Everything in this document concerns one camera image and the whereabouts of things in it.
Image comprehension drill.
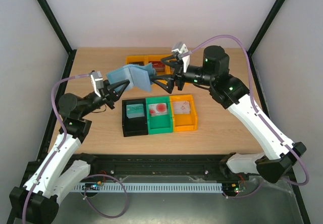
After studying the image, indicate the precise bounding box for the white patterned card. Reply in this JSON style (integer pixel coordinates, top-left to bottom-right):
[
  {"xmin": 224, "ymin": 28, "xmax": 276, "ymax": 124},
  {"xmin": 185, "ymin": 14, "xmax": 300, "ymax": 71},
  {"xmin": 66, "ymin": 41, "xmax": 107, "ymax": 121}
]
[{"xmin": 173, "ymin": 100, "xmax": 190, "ymax": 115}]

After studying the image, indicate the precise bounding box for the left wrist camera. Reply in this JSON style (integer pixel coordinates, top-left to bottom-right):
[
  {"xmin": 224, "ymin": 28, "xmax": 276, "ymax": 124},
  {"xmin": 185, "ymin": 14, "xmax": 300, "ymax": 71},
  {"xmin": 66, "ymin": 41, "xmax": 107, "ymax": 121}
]
[{"xmin": 90, "ymin": 71, "xmax": 103, "ymax": 97}]

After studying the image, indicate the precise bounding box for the white red circle card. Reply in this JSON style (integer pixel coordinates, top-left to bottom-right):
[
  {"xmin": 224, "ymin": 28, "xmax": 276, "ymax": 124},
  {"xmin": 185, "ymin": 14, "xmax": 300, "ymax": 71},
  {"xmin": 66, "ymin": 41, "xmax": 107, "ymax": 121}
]
[{"xmin": 148, "ymin": 102, "xmax": 168, "ymax": 117}]

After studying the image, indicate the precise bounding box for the black plastic bin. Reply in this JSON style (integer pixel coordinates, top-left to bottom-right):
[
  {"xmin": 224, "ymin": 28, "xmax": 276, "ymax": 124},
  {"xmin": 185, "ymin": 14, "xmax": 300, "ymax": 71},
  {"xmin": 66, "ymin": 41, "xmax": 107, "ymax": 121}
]
[{"xmin": 122, "ymin": 98, "xmax": 148, "ymax": 137}]

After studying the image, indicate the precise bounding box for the black frame post right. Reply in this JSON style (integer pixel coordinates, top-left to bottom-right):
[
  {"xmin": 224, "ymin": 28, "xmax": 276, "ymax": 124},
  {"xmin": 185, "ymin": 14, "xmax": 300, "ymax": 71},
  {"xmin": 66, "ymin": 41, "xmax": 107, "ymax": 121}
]
[{"xmin": 247, "ymin": 0, "xmax": 297, "ymax": 55}]

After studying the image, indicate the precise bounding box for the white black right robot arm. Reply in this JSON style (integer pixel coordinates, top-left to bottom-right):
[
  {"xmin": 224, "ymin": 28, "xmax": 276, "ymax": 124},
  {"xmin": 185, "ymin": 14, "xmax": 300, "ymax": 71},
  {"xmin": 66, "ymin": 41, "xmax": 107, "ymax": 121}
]
[{"xmin": 150, "ymin": 45, "xmax": 306, "ymax": 183}]

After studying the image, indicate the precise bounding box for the black frame post left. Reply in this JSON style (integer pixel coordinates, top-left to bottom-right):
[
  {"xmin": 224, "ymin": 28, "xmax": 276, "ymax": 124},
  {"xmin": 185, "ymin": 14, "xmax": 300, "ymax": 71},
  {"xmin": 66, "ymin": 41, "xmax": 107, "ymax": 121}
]
[{"xmin": 26, "ymin": 0, "xmax": 76, "ymax": 55}]

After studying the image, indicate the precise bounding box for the orange rear triple bin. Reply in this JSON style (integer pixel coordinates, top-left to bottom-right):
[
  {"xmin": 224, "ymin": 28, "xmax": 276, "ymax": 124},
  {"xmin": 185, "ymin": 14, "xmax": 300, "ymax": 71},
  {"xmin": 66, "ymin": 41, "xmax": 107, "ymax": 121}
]
[{"xmin": 126, "ymin": 54, "xmax": 170, "ymax": 65}]

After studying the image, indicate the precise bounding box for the black frame post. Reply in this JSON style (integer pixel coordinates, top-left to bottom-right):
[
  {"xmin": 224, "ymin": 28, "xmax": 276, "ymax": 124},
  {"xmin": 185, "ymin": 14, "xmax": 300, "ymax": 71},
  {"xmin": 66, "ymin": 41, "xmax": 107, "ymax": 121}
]
[
  {"xmin": 247, "ymin": 0, "xmax": 297, "ymax": 55},
  {"xmin": 26, "ymin": 0, "xmax": 76, "ymax": 55}
]

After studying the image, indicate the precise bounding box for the blue leather card holder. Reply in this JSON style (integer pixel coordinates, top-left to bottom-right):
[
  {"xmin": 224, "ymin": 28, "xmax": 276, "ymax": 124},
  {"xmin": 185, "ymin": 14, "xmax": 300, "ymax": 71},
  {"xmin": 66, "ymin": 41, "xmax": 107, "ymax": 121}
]
[{"xmin": 106, "ymin": 63, "xmax": 157, "ymax": 92}]

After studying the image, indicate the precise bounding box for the green plastic bin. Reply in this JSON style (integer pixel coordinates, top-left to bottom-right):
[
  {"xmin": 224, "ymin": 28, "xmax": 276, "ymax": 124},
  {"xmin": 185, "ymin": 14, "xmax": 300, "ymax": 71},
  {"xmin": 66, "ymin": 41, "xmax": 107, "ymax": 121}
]
[{"xmin": 146, "ymin": 96, "xmax": 173, "ymax": 135}]

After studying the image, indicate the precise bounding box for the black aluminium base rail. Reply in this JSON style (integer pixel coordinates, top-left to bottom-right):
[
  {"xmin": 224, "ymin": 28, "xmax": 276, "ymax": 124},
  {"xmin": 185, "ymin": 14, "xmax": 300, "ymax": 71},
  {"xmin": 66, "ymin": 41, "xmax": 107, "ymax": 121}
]
[{"xmin": 25, "ymin": 154, "xmax": 293, "ymax": 182}]

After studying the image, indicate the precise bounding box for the dark card in rear bin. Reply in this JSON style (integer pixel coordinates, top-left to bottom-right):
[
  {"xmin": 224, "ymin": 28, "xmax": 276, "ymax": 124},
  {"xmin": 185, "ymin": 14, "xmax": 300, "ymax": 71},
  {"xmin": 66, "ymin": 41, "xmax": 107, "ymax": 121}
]
[{"xmin": 130, "ymin": 61, "xmax": 144, "ymax": 66}]

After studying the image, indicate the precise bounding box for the teal credit card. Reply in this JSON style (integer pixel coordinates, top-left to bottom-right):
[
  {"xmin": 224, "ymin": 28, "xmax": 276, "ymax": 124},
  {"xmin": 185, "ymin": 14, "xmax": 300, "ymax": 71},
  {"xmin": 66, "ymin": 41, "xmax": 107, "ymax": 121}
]
[{"xmin": 126, "ymin": 103, "xmax": 145, "ymax": 119}]

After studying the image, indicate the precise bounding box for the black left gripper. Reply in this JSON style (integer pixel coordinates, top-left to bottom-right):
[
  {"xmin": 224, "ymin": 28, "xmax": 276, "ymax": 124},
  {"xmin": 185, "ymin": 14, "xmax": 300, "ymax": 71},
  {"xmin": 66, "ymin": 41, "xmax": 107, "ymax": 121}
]
[{"xmin": 80, "ymin": 78, "xmax": 129, "ymax": 118}]

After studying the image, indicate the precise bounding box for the red card in rear bin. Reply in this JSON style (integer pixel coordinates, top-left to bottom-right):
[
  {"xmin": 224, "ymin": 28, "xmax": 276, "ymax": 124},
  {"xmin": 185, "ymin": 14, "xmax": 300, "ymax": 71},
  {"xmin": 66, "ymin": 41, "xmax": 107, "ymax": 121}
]
[{"xmin": 151, "ymin": 61, "xmax": 165, "ymax": 72}]

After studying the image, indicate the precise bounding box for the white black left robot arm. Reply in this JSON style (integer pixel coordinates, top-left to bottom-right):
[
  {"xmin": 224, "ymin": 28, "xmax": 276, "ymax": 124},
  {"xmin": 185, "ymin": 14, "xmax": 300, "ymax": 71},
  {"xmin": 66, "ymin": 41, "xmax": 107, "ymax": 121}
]
[{"xmin": 10, "ymin": 78, "xmax": 130, "ymax": 223}]

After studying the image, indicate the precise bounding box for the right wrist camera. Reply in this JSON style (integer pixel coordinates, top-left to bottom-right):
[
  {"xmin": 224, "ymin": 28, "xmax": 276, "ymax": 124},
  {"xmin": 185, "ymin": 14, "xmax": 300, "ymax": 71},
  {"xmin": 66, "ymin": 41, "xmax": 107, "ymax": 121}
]
[{"xmin": 171, "ymin": 41, "xmax": 190, "ymax": 73}]

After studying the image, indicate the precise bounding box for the light blue slotted cable duct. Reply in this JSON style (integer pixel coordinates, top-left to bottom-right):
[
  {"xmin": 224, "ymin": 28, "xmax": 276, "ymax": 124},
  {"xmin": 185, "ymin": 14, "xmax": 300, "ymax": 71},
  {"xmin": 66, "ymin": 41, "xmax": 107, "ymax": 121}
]
[{"xmin": 71, "ymin": 183, "xmax": 223, "ymax": 193}]

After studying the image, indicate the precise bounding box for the orange front plastic bin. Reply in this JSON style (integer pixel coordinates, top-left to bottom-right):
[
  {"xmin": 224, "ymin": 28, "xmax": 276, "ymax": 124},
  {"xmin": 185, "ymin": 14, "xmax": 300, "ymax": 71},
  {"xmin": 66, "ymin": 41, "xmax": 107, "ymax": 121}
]
[{"xmin": 170, "ymin": 94, "xmax": 198, "ymax": 132}]

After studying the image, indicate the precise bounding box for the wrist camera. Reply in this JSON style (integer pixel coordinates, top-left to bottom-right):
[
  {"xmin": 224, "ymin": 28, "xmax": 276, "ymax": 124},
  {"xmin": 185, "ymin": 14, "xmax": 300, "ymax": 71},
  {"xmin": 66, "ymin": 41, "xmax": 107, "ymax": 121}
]
[
  {"xmin": 90, "ymin": 71, "xmax": 103, "ymax": 97},
  {"xmin": 171, "ymin": 41, "xmax": 190, "ymax": 73}
]

